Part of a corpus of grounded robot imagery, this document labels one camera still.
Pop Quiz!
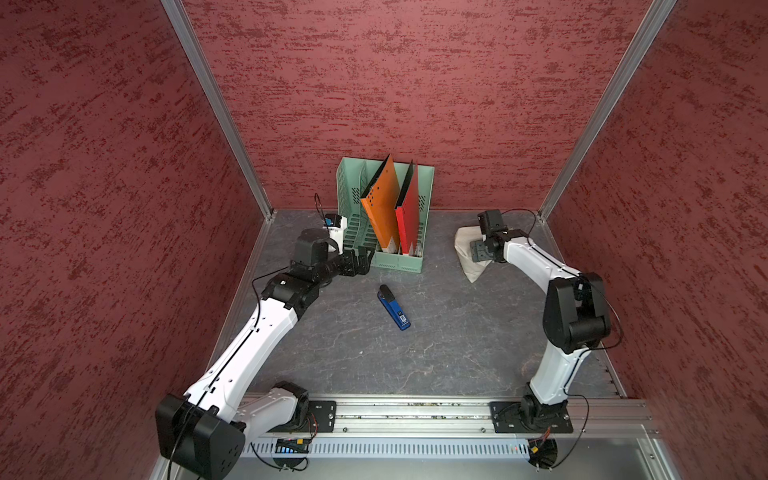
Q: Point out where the beige cloth drawstring soil bag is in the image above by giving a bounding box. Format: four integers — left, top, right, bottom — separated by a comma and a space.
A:
454, 226, 492, 283

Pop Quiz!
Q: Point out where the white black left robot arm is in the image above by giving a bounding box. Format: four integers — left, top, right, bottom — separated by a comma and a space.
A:
155, 228, 375, 479

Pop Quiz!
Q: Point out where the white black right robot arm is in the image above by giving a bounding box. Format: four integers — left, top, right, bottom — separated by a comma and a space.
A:
470, 210, 612, 431

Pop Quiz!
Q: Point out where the blue black stapler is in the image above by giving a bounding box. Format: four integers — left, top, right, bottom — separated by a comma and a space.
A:
377, 285, 411, 331

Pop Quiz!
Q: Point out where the orange perforated folder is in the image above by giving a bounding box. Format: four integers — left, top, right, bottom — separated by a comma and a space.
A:
361, 155, 400, 254

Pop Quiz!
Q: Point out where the red perforated folder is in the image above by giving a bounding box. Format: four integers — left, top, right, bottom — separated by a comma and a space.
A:
395, 162, 419, 256

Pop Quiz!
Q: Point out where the green plastic file organizer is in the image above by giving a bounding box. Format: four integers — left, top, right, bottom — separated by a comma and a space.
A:
336, 157, 435, 273

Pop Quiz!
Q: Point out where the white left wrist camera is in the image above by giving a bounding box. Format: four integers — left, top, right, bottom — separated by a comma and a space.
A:
324, 213, 348, 255

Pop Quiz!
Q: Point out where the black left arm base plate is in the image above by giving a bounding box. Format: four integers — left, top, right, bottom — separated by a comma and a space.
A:
270, 400, 337, 434

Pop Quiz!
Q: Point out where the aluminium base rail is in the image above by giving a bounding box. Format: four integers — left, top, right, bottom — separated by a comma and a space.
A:
149, 393, 682, 480

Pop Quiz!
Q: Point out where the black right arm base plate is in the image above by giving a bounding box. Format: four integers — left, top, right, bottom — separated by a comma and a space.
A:
489, 397, 574, 435

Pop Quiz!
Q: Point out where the aluminium left corner post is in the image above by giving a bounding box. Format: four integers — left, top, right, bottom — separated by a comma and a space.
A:
161, 0, 274, 222

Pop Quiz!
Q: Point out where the aluminium corner post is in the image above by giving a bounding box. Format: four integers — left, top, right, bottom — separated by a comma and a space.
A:
161, 0, 274, 222
539, 0, 677, 223

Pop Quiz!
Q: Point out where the aluminium right corner post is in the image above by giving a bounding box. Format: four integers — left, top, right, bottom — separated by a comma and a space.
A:
539, 0, 677, 223

